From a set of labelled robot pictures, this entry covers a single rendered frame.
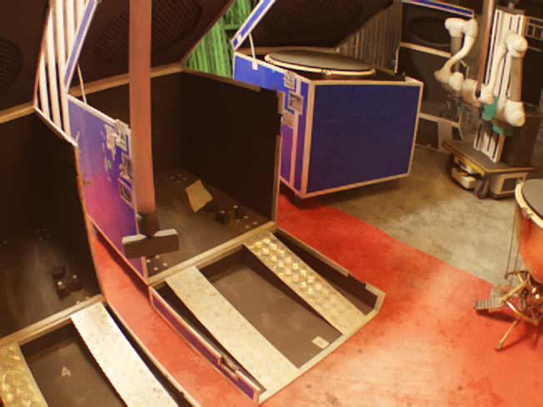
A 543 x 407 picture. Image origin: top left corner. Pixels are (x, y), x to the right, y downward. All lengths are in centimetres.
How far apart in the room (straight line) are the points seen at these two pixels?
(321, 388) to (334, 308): 50
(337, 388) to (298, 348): 30
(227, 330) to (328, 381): 53
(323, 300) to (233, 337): 53
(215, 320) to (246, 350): 22
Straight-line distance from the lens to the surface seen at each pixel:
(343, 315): 216
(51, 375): 199
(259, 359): 190
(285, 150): 290
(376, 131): 299
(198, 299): 205
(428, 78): 626
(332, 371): 195
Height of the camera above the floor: 153
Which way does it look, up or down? 31 degrees down
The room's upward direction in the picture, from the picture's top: 3 degrees clockwise
